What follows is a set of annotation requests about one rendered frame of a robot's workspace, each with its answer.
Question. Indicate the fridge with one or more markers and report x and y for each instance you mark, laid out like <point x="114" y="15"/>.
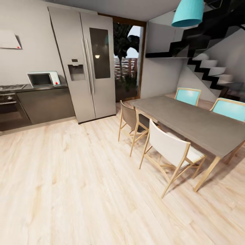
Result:
<point x="86" y="50"/>

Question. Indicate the oven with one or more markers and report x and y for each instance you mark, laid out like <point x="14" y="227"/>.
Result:
<point x="11" y="110"/>

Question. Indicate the microwave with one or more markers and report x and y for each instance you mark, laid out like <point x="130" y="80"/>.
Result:
<point x="43" y="78"/>

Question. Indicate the range hood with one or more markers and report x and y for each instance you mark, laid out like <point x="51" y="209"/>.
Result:
<point x="8" y="39"/>

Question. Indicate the room light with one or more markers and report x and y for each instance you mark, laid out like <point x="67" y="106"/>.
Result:
<point x="188" y="13"/>

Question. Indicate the breakfast table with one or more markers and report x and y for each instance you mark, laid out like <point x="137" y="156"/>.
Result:
<point x="215" y="132"/>

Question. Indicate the fixed window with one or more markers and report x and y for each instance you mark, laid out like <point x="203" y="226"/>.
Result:
<point x="129" y="42"/>

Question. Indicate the stairs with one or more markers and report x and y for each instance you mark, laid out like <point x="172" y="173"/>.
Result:
<point x="215" y="48"/>

